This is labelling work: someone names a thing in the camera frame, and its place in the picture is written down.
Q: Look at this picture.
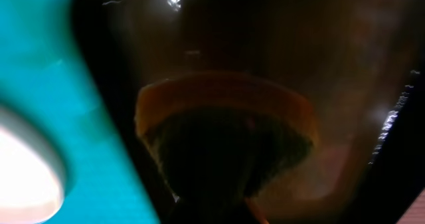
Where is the black water tray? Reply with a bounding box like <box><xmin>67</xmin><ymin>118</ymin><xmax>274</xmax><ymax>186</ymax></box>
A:
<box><xmin>71</xmin><ymin>0</ymin><xmax>424</xmax><ymax>223</ymax></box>

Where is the white plate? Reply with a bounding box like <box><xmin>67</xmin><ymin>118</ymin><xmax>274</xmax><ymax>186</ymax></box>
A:
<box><xmin>1</xmin><ymin>106</ymin><xmax>68</xmax><ymax>223</ymax></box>

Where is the blue plastic tray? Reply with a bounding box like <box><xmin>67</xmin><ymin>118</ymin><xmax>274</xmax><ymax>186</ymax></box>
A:
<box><xmin>1</xmin><ymin>0</ymin><xmax>159</xmax><ymax>223</ymax></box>

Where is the green yellow sponge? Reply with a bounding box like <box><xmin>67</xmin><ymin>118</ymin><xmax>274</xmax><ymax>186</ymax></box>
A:
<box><xmin>135</xmin><ymin>72</ymin><xmax>318</xmax><ymax>201</ymax></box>

